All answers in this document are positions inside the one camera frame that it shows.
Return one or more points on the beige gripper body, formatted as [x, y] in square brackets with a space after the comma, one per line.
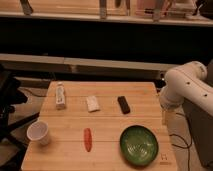
[167, 116]

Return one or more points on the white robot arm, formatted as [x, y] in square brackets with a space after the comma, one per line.
[185, 82]

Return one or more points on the green ceramic bowl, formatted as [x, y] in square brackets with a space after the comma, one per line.
[138, 145]

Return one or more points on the black rectangular bar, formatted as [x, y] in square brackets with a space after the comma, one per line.
[123, 104]

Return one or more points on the red chili pepper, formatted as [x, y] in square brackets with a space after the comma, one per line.
[87, 139]

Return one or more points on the white paper cup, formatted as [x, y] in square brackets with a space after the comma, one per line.
[39, 132]

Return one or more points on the black office chair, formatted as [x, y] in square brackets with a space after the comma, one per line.
[9, 96]

